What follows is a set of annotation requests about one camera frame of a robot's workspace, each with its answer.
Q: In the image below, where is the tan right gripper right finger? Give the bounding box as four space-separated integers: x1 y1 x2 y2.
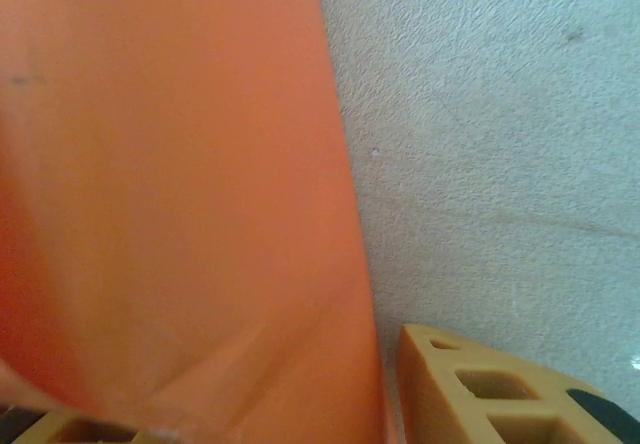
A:
397 322 640 444

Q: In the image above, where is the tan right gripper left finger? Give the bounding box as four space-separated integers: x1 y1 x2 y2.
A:
9 406 151 444

